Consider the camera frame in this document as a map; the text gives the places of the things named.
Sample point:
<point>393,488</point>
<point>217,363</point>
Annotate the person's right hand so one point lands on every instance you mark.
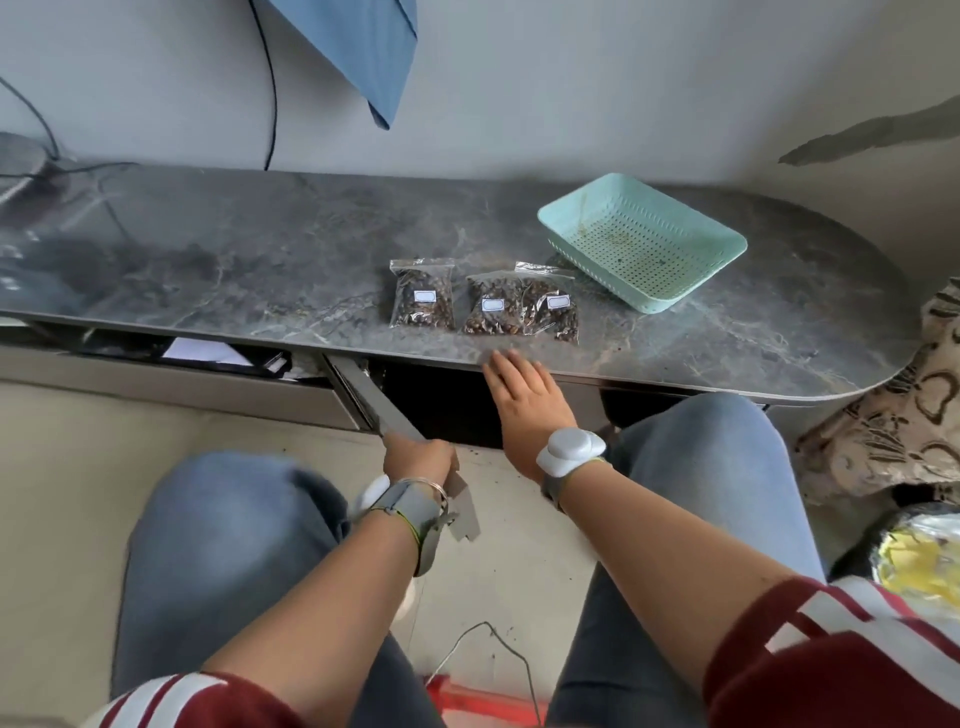
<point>529,420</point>

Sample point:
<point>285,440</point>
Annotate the person's left hand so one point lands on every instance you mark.
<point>418,459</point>

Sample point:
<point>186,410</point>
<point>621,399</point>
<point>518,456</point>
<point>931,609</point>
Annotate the person's right middle finger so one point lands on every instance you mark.
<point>514,369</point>

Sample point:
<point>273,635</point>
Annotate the person's right little finger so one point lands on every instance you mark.
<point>552,388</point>

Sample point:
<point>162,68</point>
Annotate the grey cabinet door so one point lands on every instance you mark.
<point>375,401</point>

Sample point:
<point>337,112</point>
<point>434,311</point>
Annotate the person's left forearm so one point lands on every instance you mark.
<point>330,600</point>

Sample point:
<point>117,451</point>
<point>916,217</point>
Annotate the person's right forearm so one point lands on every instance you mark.
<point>660,555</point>

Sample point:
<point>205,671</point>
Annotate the white wrist tracker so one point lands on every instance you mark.
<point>570,448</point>

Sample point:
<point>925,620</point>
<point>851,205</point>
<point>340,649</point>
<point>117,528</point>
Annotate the clear bag of dried herbs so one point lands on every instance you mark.
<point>423,294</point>
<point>495,306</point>
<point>553,304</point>

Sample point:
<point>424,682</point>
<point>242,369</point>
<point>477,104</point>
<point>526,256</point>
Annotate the mint green perforated basket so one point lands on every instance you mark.
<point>641,240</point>

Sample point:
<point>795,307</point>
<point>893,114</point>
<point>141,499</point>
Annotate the person's right leg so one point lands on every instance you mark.
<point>720,465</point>

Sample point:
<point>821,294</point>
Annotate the person's leg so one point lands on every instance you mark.
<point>225,555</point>
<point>720,465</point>

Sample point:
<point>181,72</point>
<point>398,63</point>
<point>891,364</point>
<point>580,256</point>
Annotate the white paper sheet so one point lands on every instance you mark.
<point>206,351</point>

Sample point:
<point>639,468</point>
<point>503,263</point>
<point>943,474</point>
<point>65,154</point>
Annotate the red plastic item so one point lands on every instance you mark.
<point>480,703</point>

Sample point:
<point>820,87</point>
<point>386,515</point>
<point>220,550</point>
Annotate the grey open drawer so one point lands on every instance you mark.
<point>187,390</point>

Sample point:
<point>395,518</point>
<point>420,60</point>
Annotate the person's left leg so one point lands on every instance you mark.
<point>225,555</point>

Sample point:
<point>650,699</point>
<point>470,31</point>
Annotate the blue cloth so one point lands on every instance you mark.
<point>367,52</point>

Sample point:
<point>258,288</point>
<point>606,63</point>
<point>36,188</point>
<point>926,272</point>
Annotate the beige brown patterned cloth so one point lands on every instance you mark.
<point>900,427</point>

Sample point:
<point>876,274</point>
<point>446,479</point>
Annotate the red white striped shirt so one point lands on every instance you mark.
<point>840,660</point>

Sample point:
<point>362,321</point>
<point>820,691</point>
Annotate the yellow plastic bag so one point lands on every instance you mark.
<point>919,562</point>

